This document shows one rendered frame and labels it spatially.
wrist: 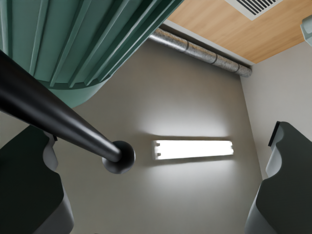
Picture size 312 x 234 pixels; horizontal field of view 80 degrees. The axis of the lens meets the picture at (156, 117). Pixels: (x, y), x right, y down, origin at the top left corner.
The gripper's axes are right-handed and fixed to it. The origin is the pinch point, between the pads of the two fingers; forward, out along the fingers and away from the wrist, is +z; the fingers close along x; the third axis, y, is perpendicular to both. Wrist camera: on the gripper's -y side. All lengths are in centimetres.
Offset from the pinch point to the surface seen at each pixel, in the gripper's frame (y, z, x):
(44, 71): -1.4, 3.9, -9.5
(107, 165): 7.7, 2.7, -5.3
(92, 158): 94, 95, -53
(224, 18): 5, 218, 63
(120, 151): 5.7, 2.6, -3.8
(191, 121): 111, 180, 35
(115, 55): -2.2, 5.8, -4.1
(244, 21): 8, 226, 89
